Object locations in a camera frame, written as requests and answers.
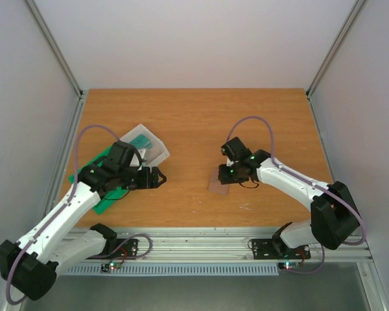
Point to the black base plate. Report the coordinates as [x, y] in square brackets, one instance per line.
[266, 248]
[126, 247]

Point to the blue card holder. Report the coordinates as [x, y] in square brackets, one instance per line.
[215, 185]

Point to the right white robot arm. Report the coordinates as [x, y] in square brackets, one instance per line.
[333, 214]

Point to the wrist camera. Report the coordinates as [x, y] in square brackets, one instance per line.
[229, 162]
[141, 159]

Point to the teal card stack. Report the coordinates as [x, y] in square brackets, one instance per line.
[141, 141]

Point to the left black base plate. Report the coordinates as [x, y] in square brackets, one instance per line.
[126, 247]

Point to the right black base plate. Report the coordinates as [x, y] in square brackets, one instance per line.
[266, 248]

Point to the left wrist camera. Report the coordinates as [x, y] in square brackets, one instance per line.
[141, 159]

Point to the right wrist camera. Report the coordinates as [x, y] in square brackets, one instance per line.
[229, 162]

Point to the clear plastic bin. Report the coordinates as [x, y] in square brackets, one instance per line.
[152, 149]

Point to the grey slotted cable duct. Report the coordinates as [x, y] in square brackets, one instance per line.
[174, 269]

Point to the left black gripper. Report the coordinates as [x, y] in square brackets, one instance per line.
[153, 183]

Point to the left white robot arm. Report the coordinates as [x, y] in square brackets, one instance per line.
[32, 263]

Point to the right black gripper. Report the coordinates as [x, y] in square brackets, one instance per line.
[223, 175]

